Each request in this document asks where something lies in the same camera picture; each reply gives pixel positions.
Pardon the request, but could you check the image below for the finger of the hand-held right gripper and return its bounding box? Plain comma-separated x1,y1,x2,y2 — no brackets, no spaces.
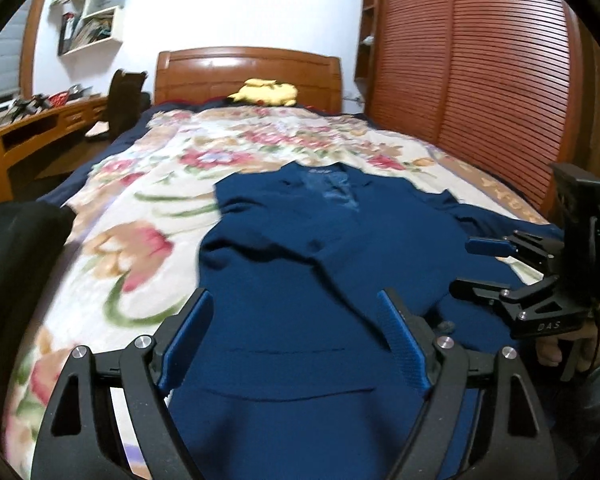
449,277,512,312
465,230,551,264

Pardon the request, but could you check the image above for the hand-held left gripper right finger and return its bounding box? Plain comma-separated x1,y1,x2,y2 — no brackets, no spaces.
376,287,553,480

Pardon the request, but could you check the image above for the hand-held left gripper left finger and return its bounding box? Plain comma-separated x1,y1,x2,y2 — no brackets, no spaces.
30,287,215,480

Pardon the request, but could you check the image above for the navy blue coat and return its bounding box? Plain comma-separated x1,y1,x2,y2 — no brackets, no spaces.
167,161,567,480

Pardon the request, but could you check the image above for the person's right hand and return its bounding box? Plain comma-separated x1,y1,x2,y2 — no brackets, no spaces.
536,323,600,377

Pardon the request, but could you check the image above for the floral blanket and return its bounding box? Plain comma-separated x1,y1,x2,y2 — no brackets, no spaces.
2,106,556,480

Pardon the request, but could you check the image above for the person's black clothing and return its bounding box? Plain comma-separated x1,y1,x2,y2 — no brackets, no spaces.
0,202,77,366

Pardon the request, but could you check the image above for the wooden louvered wardrobe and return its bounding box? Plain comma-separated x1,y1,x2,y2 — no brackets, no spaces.
353,0,587,222

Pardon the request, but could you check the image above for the navy blue bed sheet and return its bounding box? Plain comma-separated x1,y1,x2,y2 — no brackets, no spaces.
36,102,157,204

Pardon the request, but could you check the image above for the dark office chair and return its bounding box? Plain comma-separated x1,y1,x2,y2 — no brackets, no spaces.
85,68,151,144

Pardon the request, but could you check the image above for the yellow plush toy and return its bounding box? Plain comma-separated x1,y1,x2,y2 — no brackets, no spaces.
228,78,300,108

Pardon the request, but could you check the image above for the wooden desk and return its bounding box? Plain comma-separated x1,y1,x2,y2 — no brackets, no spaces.
0,91,112,207

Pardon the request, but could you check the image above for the wooden bed headboard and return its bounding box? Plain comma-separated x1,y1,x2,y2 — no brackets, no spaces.
153,47,343,114

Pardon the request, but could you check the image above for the window with wooden frame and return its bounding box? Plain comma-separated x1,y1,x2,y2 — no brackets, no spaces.
0,0,52,111

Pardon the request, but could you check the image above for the white wall shelf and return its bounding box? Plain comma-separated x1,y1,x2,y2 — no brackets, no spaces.
50,0,137,57

